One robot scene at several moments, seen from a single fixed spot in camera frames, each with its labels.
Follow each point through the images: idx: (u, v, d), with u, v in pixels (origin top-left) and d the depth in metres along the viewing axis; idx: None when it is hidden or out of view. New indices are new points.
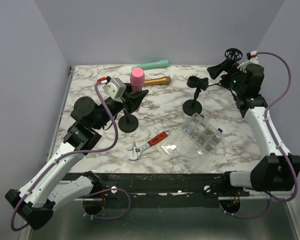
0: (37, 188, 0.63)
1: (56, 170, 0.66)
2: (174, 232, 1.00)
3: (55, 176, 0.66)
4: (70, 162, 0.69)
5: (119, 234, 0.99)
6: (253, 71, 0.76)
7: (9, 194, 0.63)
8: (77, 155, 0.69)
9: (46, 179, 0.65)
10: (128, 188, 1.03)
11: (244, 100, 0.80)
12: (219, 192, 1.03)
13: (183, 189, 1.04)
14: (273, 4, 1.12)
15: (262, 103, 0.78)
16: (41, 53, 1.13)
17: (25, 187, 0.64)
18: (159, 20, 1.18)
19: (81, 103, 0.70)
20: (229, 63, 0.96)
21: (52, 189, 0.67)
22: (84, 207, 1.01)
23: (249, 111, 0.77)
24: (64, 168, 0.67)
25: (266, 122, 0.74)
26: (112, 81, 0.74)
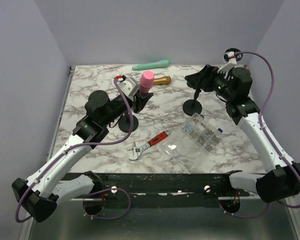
0: (45, 177, 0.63)
1: (65, 160, 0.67)
2: (174, 232, 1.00)
3: (63, 166, 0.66)
4: (79, 153, 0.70)
5: (119, 234, 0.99)
6: (241, 77, 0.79)
7: (16, 182, 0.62)
8: (86, 147, 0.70)
9: (55, 169, 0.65)
10: (128, 188, 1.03)
11: (236, 107, 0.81)
12: (219, 192, 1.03)
13: (183, 189, 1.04)
14: (273, 5, 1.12)
15: (253, 108, 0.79)
16: (40, 52, 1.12)
17: (32, 176, 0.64)
18: (159, 20, 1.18)
19: (95, 95, 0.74)
20: (209, 70, 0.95)
21: (59, 180, 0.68)
22: (84, 207, 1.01)
23: (242, 119, 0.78)
24: (72, 159, 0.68)
25: (262, 130, 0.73)
26: (128, 79, 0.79)
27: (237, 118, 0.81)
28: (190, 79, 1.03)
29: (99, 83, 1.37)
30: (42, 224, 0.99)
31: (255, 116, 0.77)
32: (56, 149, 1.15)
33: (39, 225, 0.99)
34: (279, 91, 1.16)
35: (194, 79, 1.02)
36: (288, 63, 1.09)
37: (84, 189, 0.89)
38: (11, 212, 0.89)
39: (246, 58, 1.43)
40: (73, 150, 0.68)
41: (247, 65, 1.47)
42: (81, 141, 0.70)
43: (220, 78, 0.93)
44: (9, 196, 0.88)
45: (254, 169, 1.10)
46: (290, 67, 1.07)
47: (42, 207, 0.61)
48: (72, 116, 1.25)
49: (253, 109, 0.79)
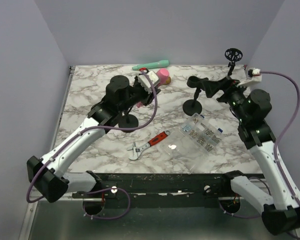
0: (60, 156, 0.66)
1: (80, 141, 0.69)
2: (174, 232, 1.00)
3: (78, 147, 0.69)
4: (93, 136, 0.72)
5: (119, 234, 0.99)
6: (260, 103, 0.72)
7: (31, 160, 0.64)
8: (100, 131, 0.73)
9: (69, 149, 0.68)
10: (128, 189, 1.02)
11: (249, 131, 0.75)
12: (220, 192, 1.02)
13: (183, 189, 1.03)
14: (273, 5, 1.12)
15: (268, 134, 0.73)
16: (40, 52, 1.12)
17: (47, 154, 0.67)
18: (159, 19, 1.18)
19: (116, 79, 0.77)
20: (229, 81, 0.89)
21: (72, 161, 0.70)
22: (84, 207, 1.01)
23: (256, 148, 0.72)
24: (86, 141, 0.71)
25: (276, 163, 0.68)
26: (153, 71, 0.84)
27: (248, 143, 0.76)
28: (206, 85, 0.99)
29: (99, 83, 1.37)
30: (42, 225, 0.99)
31: (270, 146, 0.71)
32: None
33: (40, 225, 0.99)
34: (279, 91, 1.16)
35: (210, 86, 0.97)
36: (288, 63, 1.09)
37: (88, 185, 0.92)
38: (11, 212, 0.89)
39: (246, 58, 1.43)
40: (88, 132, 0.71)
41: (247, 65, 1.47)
42: (96, 123, 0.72)
43: (236, 93, 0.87)
44: (9, 196, 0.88)
45: (254, 169, 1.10)
46: (290, 67, 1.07)
47: (56, 186, 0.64)
48: (72, 116, 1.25)
49: (267, 136, 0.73)
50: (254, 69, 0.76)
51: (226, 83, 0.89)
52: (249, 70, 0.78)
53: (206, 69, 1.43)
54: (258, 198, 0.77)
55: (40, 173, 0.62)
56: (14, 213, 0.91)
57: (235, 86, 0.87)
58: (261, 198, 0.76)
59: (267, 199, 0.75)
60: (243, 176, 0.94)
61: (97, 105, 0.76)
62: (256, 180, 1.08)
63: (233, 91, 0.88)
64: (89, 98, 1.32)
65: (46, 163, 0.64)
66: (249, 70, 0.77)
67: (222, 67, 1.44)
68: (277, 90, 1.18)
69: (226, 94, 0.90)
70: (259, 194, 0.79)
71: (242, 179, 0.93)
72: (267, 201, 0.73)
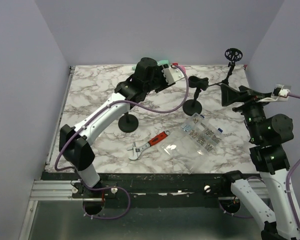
0: (91, 125, 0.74)
1: (108, 113, 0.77)
2: (174, 232, 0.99)
3: (106, 118, 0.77)
4: (119, 110, 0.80)
5: (119, 234, 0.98)
6: (281, 133, 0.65)
7: (64, 127, 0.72)
8: (125, 106, 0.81)
9: (99, 119, 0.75)
10: (128, 188, 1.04)
11: (262, 156, 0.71)
12: (219, 192, 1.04)
13: (183, 189, 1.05)
14: (272, 5, 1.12)
15: (282, 161, 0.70)
16: (39, 51, 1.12)
17: (79, 123, 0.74)
18: (159, 19, 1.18)
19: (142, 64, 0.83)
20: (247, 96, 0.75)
21: (100, 132, 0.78)
22: (84, 207, 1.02)
23: (269, 176, 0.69)
24: (113, 114, 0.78)
25: (287, 194, 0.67)
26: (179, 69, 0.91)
27: (259, 166, 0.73)
28: (224, 90, 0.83)
29: (99, 83, 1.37)
30: (42, 225, 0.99)
31: (284, 174, 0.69)
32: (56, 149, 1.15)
33: (40, 224, 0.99)
34: None
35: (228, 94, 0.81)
36: (287, 63, 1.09)
37: (91, 180, 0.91)
38: (11, 212, 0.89)
39: (246, 58, 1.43)
40: (115, 105, 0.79)
41: (247, 66, 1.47)
42: (123, 98, 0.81)
43: (254, 109, 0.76)
44: (9, 196, 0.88)
45: (254, 169, 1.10)
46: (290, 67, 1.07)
47: (84, 153, 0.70)
48: (72, 116, 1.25)
49: (281, 163, 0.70)
50: (282, 89, 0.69)
51: (244, 97, 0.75)
52: (275, 88, 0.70)
53: (206, 69, 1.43)
54: (258, 212, 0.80)
55: (72, 139, 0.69)
56: (14, 213, 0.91)
57: (254, 101, 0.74)
58: (262, 213, 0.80)
59: (268, 215, 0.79)
60: (245, 180, 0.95)
61: (124, 83, 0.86)
62: (256, 178, 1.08)
63: (251, 106, 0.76)
64: (89, 98, 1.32)
65: (79, 130, 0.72)
66: (276, 89, 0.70)
67: (222, 67, 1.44)
68: None
69: (242, 107, 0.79)
70: (259, 207, 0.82)
71: (243, 183, 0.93)
72: (268, 219, 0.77)
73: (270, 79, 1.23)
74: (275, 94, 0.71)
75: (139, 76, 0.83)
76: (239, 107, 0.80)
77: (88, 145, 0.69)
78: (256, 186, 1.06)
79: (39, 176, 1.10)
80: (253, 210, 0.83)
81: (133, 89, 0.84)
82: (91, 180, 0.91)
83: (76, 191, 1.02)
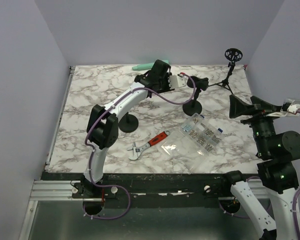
0: (119, 105, 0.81)
1: (132, 97, 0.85)
2: (174, 232, 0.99)
3: (130, 102, 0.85)
4: (140, 95, 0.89)
5: (118, 234, 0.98)
6: (292, 151, 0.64)
7: (95, 107, 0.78)
8: (144, 93, 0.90)
9: (125, 101, 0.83)
10: (128, 188, 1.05)
11: (271, 174, 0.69)
12: (219, 192, 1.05)
13: (183, 189, 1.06)
14: (272, 5, 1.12)
15: (292, 181, 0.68)
16: (39, 51, 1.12)
17: (107, 104, 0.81)
18: (159, 19, 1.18)
19: (158, 64, 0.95)
20: (256, 110, 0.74)
21: (123, 114, 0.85)
22: (84, 207, 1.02)
23: (276, 195, 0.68)
24: (135, 99, 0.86)
25: (293, 214, 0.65)
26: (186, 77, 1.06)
27: (266, 183, 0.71)
28: (233, 101, 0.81)
29: (99, 83, 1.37)
30: (42, 225, 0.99)
31: (291, 193, 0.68)
32: (56, 149, 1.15)
33: (40, 224, 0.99)
34: (278, 91, 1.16)
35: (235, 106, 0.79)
36: (288, 63, 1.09)
37: (98, 173, 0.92)
38: (11, 212, 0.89)
39: (246, 58, 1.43)
40: (137, 91, 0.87)
41: (247, 66, 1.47)
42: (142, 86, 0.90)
43: (263, 123, 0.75)
44: (9, 196, 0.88)
45: (254, 169, 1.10)
46: (290, 67, 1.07)
47: (114, 128, 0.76)
48: (72, 116, 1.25)
49: (291, 181, 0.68)
50: (292, 105, 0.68)
51: (252, 111, 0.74)
52: (285, 103, 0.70)
53: (206, 69, 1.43)
54: (258, 219, 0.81)
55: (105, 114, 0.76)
56: (14, 213, 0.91)
57: (262, 116, 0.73)
58: (261, 220, 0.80)
59: (267, 222, 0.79)
60: (245, 182, 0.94)
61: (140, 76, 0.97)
62: (256, 178, 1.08)
63: (260, 120, 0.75)
64: (90, 98, 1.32)
65: (109, 108, 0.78)
66: (286, 104, 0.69)
67: (222, 67, 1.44)
68: (277, 90, 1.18)
69: (250, 120, 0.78)
70: (259, 213, 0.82)
71: (243, 186, 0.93)
72: (267, 227, 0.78)
73: (271, 78, 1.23)
74: (284, 110, 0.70)
75: (155, 71, 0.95)
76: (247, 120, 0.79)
77: (117, 122, 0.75)
78: (257, 186, 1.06)
79: (39, 176, 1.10)
80: (253, 216, 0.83)
81: (149, 81, 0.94)
82: (97, 175, 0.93)
83: (76, 191, 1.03)
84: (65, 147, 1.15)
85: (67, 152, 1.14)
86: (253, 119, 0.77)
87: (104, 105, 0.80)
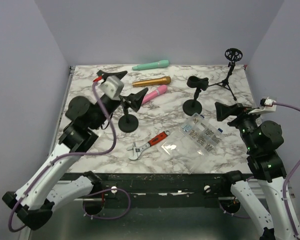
0: (33, 191, 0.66)
1: (50, 174, 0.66)
2: (174, 232, 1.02)
3: (49, 180, 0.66)
4: (65, 164, 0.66)
5: (119, 234, 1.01)
6: (272, 137, 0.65)
7: (8, 193, 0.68)
8: (72, 158, 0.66)
9: (41, 182, 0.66)
10: (128, 189, 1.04)
11: (259, 164, 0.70)
12: (219, 192, 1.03)
13: (183, 189, 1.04)
14: (273, 4, 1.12)
15: (279, 169, 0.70)
16: (39, 50, 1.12)
17: (22, 189, 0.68)
18: (159, 18, 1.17)
19: (75, 100, 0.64)
20: (238, 108, 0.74)
21: (51, 189, 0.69)
22: (84, 207, 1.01)
23: (266, 184, 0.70)
24: (58, 171, 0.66)
25: (284, 202, 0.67)
26: (109, 79, 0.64)
27: (257, 174, 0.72)
28: (217, 106, 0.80)
29: None
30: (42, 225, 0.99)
31: (280, 181, 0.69)
32: None
33: None
34: (279, 91, 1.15)
35: (221, 108, 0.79)
36: (288, 63, 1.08)
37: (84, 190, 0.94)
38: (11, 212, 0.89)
39: (246, 58, 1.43)
40: (58, 163, 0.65)
41: (247, 65, 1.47)
42: (68, 150, 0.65)
43: (247, 119, 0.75)
44: (9, 197, 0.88)
45: None
46: (291, 67, 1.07)
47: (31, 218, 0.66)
48: None
49: (278, 170, 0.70)
50: (267, 99, 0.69)
51: (235, 110, 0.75)
52: (261, 99, 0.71)
53: (206, 69, 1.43)
54: (258, 218, 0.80)
55: (16, 208, 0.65)
56: None
57: (245, 113, 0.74)
58: (262, 218, 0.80)
59: (267, 220, 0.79)
60: (245, 182, 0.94)
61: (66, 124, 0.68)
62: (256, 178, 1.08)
63: (244, 117, 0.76)
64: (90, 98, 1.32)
65: (19, 200, 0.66)
66: (262, 99, 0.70)
67: (222, 67, 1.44)
68: (277, 90, 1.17)
69: (235, 120, 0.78)
70: (259, 212, 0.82)
71: (243, 185, 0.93)
72: (267, 225, 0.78)
73: (271, 79, 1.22)
74: (262, 105, 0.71)
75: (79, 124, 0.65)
76: (234, 121, 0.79)
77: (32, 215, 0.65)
78: (256, 186, 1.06)
79: None
80: (253, 215, 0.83)
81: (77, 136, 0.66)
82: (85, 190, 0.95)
83: None
84: None
85: None
86: (238, 118, 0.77)
87: (20, 189, 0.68)
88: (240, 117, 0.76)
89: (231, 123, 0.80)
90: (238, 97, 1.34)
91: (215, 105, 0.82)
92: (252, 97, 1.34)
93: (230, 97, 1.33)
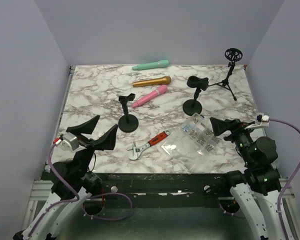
0: (35, 232, 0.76)
1: (49, 216, 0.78)
2: (174, 232, 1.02)
3: (48, 222, 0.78)
4: (60, 208, 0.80)
5: (119, 234, 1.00)
6: (266, 153, 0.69)
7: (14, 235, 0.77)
8: (64, 204, 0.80)
9: (42, 224, 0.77)
10: (128, 188, 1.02)
11: (256, 177, 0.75)
12: (220, 192, 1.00)
13: (184, 189, 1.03)
14: (273, 4, 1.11)
15: (275, 183, 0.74)
16: (39, 50, 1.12)
17: (25, 231, 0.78)
18: (159, 19, 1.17)
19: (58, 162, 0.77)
20: (235, 124, 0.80)
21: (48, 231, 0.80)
22: (84, 207, 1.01)
23: (261, 197, 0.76)
24: (54, 215, 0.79)
25: (278, 214, 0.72)
26: (65, 138, 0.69)
27: (255, 187, 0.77)
28: (214, 123, 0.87)
29: (99, 83, 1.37)
30: None
31: (275, 195, 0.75)
32: (56, 149, 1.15)
33: None
34: (279, 91, 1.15)
35: (218, 124, 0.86)
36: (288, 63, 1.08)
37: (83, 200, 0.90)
38: (12, 212, 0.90)
39: (245, 58, 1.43)
40: (54, 207, 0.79)
41: (247, 65, 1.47)
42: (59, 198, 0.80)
43: (243, 134, 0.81)
44: (9, 196, 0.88)
45: None
46: (290, 67, 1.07)
47: None
48: (71, 116, 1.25)
49: (274, 184, 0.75)
50: (263, 115, 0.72)
51: (233, 126, 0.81)
52: (258, 115, 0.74)
53: (206, 69, 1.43)
54: (256, 225, 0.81)
55: None
56: (14, 213, 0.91)
57: (242, 128, 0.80)
58: (259, 226, 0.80)
59: (264, 229, 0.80)
60: (245, 185, 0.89)
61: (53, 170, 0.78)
62: None
63: (240, 132, 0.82)
64: (90, 98, 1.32)
65: None
66: (258, 116, 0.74)
67: (222, 67, 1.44)
68: (277, 90, 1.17)
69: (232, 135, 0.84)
70: (257, 219, 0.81)
71: (243, 189, 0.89)
72: (264, 234, 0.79)
73: (271, 79, 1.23)
74: (258, 120, 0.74)
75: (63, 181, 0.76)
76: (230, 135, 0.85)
77: None
78: None
79: (39, 176, 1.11)
80: (250, 221, 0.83)
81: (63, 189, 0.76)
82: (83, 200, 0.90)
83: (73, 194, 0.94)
84: (65, 147, 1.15)
85: (67, 152, 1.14)
86: (235, 134, 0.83)
87: (23, 232, 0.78)
88: (237, 132, 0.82)
89: (228, 138, 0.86)
90: (239, 97, 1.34)
91: (211, 121, 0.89)
92: (252, 97, 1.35)
93: (230, 97, 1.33)
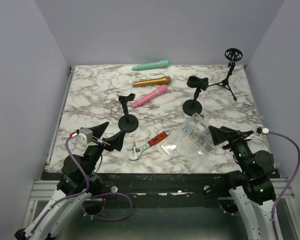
0: (38, 229, 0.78)
1: (52, 214, 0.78)
2: (174, 232, 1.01)
3: (51, 219, 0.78)
4: (63, 206, 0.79)
5: (119, 234, 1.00)
6: (264, 167, 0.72)
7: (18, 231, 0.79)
8: (68, 201, 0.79)
9: (44, 221, 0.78)
10: (128, 189, 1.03)
11: (252, 188, 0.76)
12: (219, 192, 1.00)
13: (183, 189, 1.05)
14: (273, 5, 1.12)
15: (270, 194, 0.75)
16: (39, 50, 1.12)
17: (29, 227, 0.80)
18: (159, 19, 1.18)
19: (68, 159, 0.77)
20: (236, 135, 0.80)
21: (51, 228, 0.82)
22: (84, 207, 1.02)
23: (257, 206, 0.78)
24: (58, 212, 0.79)
25: (272, 222, 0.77)
26: (81, 131, 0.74)
27: (250, 196, 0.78)
28: (213, 131, 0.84)
29: (99, 83, 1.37)
30: None
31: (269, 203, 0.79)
32: (56, 149, 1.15)
33: None
34: (279, 91, 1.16)
35: (217, 131, 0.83)
36: (288, 63, 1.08)
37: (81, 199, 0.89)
38: (12, 211, 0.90)
39: (245, 58, 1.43)
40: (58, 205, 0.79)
41: (247, 66, 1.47)
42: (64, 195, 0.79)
43: (243, 144, 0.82)
44: (10, 196, 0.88)
45: None
46: (290, 67, 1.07)
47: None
48: (71, 116, 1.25)
49: (269, 194, 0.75)
50: (263, 128, 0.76)
51: (233, 136, 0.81)
52: (257, 127, 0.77)
53: (206, 69, 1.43)
54: (252, 229, 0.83)
55: None
56: (14, 213, 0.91)
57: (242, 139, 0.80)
58: (254, 230, 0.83)
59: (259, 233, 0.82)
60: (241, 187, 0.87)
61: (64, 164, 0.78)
62: None
63: (239, 142, 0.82)
64: (90, 98, 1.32)
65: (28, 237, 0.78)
66: (258, 128, 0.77)
67: (222, 67, 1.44)
68: (277, 90, 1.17)
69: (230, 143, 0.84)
70: (253, 223, 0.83)
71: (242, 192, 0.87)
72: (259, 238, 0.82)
73: (270, 79, 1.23)
74: (258, 132, 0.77)
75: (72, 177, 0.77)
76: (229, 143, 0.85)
77: None
78: None
79: (39, 176, 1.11)
80: (246, 224, 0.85)
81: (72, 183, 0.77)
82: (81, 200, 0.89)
83: None
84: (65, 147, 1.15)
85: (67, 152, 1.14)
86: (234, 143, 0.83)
87: (28, 227, 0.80)
88: (236, 141, 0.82)
89: (226, 146, 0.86)
90: (238, 97, 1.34)
91: (210, 128, 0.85)
92: (252, 97, 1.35)
93: (230, 97, 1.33)
